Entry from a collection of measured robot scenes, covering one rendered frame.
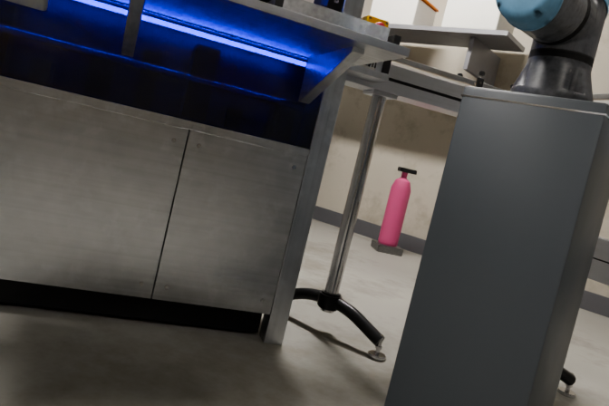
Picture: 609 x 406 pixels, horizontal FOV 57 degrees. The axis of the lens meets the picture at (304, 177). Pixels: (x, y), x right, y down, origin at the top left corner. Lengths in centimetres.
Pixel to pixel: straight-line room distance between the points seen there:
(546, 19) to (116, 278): 123
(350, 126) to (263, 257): 333
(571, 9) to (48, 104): 121
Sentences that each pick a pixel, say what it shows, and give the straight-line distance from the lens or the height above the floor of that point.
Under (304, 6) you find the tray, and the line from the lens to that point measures 127.
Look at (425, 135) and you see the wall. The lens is 455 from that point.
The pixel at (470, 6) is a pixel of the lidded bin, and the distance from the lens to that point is 402.
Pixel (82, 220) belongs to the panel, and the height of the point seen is 28.
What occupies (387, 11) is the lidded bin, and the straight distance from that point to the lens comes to 429.
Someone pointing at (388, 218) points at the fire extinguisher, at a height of 24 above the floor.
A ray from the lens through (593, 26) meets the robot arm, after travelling 117.
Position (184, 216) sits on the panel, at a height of 34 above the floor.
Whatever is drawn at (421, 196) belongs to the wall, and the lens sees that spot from 451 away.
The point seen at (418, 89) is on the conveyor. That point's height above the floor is 88.
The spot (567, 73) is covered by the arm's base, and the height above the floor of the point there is 85.
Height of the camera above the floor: 60
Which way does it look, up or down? 3 degrees down
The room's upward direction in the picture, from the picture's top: 13 degrees clockwise
